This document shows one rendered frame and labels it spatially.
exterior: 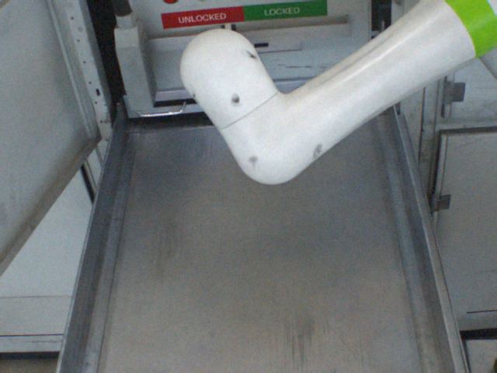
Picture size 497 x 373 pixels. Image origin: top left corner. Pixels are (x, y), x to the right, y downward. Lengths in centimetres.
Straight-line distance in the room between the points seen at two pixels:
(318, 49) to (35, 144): 58
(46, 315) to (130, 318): 88
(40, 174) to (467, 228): 99
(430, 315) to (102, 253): 57
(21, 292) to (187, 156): 74
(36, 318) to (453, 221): 117
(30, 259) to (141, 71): 70
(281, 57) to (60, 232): 69
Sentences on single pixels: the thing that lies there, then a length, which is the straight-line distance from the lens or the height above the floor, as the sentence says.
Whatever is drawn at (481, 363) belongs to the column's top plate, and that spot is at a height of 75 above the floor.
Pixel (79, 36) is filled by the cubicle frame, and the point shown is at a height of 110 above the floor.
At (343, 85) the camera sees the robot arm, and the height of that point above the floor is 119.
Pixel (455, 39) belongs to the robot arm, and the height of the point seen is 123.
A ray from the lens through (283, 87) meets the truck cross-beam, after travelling 141.
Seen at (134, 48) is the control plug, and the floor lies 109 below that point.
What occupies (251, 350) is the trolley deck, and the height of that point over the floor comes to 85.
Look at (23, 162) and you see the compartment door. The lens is 131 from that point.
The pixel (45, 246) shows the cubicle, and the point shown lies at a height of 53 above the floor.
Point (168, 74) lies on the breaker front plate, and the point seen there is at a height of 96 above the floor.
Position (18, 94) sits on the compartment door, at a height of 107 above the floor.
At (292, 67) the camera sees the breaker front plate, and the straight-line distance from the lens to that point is 139.
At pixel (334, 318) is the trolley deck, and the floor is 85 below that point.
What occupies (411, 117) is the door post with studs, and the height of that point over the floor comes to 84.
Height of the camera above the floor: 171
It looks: 43 degrees down
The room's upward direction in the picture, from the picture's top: 7 degrees counter-clockwise
